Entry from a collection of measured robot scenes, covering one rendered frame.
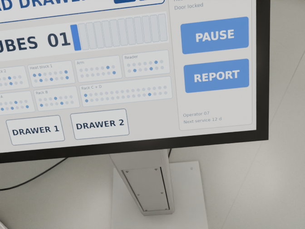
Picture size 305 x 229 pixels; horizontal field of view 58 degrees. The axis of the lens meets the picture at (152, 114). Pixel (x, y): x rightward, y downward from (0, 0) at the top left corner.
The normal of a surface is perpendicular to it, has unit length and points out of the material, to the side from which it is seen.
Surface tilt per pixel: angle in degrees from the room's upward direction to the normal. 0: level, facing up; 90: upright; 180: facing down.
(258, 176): 0
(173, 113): 50
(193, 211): 5
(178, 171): 5
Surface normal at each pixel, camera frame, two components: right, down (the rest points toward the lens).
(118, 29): -0.04, 0.29
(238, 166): -0.11, -0.54
